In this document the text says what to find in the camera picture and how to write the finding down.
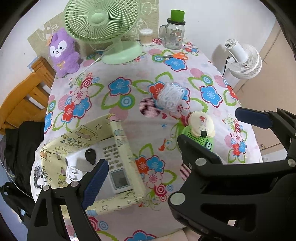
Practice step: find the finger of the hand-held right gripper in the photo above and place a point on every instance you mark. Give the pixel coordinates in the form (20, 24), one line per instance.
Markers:
(252, 118)
(196, 153)

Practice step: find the blue wall sticker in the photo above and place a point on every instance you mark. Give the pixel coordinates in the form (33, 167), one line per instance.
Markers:
(30, 65)

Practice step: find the cream round toy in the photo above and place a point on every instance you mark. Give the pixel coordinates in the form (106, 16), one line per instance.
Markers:
(201, 122)

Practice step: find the floral tablecloth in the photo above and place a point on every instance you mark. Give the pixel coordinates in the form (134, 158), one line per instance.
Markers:
(143, 129)

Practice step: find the white remote control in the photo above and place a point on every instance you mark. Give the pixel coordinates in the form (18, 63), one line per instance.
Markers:
(120, 178)

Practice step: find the black backpack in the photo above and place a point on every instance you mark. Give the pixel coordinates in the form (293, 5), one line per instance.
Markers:
(13, 194)

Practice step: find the white box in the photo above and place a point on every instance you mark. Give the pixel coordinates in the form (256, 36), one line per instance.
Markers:
(76, 157)

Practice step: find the green desk fan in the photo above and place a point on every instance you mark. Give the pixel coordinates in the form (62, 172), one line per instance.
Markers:
(99, 19)

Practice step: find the purple plush toy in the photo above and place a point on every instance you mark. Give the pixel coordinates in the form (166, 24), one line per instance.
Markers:
(62, 60)

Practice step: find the black car key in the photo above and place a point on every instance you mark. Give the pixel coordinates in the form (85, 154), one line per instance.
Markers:
(90, 156)

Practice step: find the dark clothes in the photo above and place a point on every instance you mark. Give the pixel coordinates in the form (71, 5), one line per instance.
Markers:
(23, 143)

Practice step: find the wooden chair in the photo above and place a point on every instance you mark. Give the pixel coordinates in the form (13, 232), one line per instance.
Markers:
(20, 97)

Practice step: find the cotton swab jar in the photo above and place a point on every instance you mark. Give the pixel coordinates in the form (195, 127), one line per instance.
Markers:
(146, 38)

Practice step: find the white standing fan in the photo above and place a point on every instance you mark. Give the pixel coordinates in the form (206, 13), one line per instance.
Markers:
(245, 60)

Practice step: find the green patterned paper sheet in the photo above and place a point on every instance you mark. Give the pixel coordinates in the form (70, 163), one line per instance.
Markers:
(150, 14)

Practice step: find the beige door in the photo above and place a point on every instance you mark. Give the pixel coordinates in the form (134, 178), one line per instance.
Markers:
(272, 88)

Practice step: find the green perforated case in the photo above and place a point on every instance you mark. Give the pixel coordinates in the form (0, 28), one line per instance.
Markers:
(203, 141)

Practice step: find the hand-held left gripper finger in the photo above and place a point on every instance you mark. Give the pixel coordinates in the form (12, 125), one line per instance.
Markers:
(96, 183)

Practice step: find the orange scissors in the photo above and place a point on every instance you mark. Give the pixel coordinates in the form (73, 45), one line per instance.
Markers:
(179, 55)

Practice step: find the yellow fabric storage box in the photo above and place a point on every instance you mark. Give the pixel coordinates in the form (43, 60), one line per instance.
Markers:
(87, 132)

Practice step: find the glass jar with green lid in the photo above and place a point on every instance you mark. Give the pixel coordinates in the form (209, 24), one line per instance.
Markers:
(173, 37)

